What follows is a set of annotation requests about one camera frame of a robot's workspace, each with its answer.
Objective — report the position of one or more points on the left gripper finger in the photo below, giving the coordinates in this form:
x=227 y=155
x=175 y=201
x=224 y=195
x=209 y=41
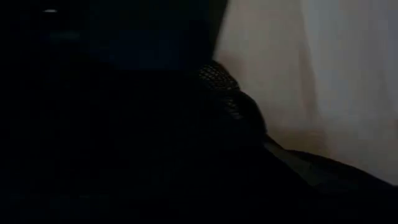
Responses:
x=326 y=186

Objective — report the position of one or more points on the black backpack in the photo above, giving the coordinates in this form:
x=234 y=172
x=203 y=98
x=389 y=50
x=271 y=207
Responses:
x=124 y=109

